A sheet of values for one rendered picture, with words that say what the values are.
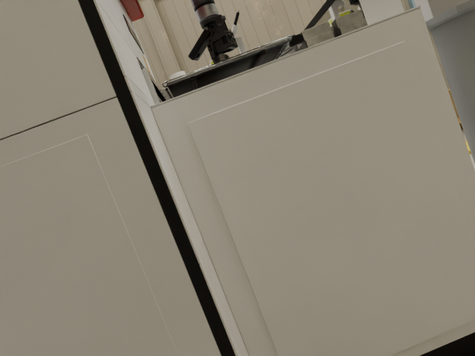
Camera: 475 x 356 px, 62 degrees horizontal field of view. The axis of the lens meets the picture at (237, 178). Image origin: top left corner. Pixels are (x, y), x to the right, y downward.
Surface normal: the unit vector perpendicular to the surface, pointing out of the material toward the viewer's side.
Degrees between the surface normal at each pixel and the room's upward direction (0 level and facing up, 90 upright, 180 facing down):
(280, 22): 90
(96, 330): 90
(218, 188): 90
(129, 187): 90
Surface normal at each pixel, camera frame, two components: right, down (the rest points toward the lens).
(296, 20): -0.20, 0.16
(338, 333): 0.07, 0.05
